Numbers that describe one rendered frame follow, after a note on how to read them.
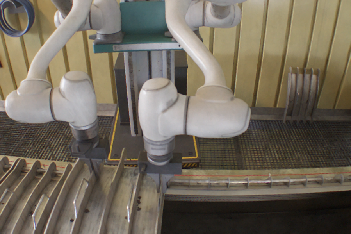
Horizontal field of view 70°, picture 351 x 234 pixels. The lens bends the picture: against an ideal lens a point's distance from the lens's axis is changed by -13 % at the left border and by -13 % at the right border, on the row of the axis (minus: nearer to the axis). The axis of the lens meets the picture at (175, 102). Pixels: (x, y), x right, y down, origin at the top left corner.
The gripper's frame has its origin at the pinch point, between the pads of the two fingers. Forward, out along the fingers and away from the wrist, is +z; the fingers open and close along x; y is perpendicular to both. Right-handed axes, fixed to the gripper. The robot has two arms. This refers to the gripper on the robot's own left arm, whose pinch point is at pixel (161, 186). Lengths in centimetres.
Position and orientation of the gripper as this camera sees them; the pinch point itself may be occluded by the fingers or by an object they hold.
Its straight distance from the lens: 95.3
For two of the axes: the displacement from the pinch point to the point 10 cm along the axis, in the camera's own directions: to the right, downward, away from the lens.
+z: 0.0, 8.6, 5.2
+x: 10.0, 0.2, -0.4
